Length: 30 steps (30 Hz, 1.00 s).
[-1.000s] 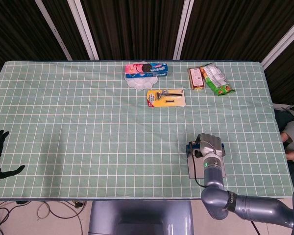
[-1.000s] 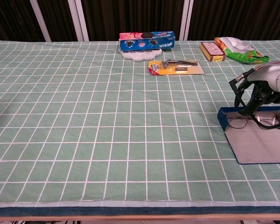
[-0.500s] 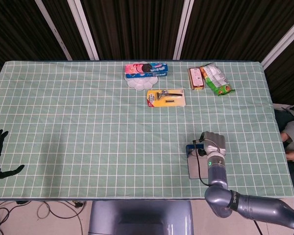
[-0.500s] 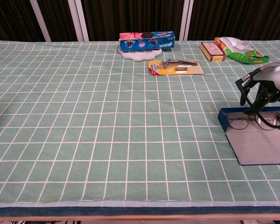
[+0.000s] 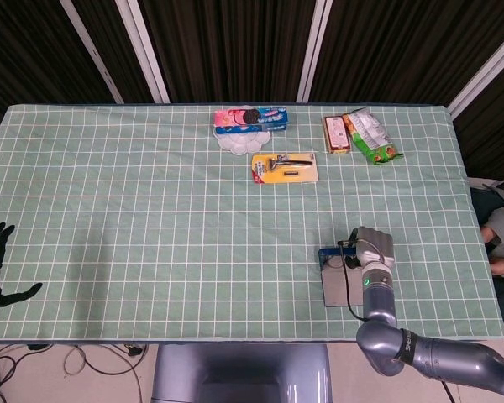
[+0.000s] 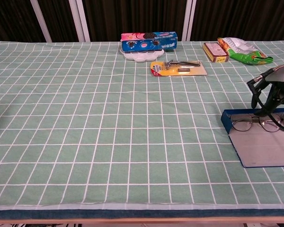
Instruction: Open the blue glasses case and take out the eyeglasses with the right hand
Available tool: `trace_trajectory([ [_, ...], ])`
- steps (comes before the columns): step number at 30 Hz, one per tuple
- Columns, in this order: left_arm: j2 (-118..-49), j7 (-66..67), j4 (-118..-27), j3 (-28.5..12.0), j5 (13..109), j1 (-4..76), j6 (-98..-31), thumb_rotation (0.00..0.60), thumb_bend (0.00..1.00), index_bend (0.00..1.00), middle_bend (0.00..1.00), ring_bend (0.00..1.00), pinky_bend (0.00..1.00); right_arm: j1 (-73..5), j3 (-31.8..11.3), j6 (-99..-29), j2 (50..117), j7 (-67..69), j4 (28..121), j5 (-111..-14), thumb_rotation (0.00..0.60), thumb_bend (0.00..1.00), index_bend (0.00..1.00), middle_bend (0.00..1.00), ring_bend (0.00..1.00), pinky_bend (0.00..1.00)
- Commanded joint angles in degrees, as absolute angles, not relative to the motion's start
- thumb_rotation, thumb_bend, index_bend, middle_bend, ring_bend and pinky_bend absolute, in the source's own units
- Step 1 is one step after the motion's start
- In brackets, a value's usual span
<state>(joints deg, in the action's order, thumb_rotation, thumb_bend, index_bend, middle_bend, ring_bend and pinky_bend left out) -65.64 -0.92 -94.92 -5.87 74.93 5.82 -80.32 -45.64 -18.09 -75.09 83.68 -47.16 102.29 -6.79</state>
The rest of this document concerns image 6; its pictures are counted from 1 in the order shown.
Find wire-frame eyeglasses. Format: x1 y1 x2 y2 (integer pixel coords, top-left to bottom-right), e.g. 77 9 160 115
231 113 284 132

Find blue glasses case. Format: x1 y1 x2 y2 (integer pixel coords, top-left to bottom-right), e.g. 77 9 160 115
221 108 284 168

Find green snack bag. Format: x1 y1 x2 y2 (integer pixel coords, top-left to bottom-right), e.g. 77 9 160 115
217 37 274 66

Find dark pleated partition panel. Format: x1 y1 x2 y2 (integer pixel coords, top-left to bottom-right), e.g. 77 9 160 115
82 0 187 43
37 0 79 43
190 0 284 43
0 0 46 43

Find red and yellow small box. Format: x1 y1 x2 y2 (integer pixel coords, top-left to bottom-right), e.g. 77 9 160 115
202 42 230 63

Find yellow razor blister pack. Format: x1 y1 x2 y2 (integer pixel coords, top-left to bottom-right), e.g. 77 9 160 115
150 60 208 77

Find blue Oreo cookie box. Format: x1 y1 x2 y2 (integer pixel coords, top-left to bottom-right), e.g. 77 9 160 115
121 31 179 52

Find white plastic paint palette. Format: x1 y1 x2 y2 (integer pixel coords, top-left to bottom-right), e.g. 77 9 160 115
122 48 166 63

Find green checked tablecloth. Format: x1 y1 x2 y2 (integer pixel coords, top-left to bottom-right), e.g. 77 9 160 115
0 40 284 210

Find blue felt table underlay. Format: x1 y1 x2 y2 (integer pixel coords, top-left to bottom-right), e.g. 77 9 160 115
0 209 284 220

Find white partition post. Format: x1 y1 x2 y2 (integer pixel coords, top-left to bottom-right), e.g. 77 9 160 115
181 0 196 42
30 0 53 43
68 0 91 43

